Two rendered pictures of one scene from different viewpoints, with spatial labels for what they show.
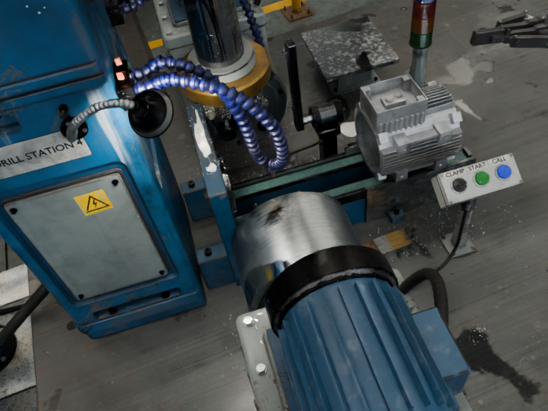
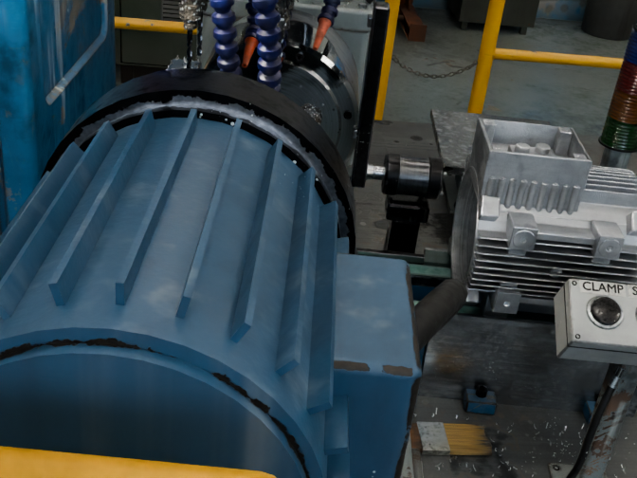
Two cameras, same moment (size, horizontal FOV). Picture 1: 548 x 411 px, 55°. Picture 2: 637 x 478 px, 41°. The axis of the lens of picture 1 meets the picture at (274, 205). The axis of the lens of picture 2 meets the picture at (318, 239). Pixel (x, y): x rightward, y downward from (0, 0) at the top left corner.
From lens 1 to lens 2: 0.44 m
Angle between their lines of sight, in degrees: 20
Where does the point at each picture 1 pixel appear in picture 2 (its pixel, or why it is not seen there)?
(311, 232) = not seen: hidden behind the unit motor
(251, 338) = not seen: hidden behind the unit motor
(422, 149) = (559, 259)
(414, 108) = (563, 170)
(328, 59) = (459, 147)
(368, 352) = (160, 192)
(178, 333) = not seen: outside the picture
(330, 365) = (61, 205)
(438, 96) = (615, 180)
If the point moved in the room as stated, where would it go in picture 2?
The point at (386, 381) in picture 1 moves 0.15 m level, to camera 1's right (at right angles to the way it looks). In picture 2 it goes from (166, 255) to (562, 325)
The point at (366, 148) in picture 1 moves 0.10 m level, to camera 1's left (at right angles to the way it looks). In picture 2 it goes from (463, 254) to (390, 242)
